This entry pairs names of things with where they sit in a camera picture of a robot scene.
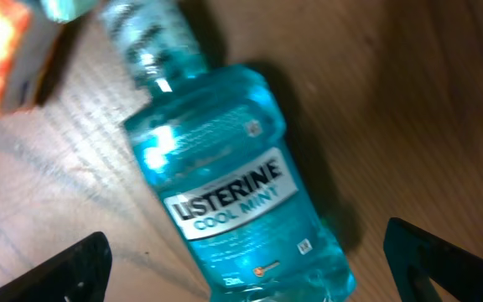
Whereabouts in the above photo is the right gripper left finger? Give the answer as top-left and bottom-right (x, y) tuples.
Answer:
(0, 232), (112, 302)

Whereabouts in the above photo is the teal Listerine mouthwash bottle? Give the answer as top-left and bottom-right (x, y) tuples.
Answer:
(101, 0), (356, 301)

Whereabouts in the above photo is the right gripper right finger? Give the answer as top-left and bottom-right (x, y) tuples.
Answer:
(383, 217), (483, 302)

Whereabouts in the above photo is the small orange packet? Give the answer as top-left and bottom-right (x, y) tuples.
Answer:
(0, 0), (64, 117)

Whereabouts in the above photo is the mint green wipes pack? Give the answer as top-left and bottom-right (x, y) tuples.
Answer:
(39, 0), (100, 23)

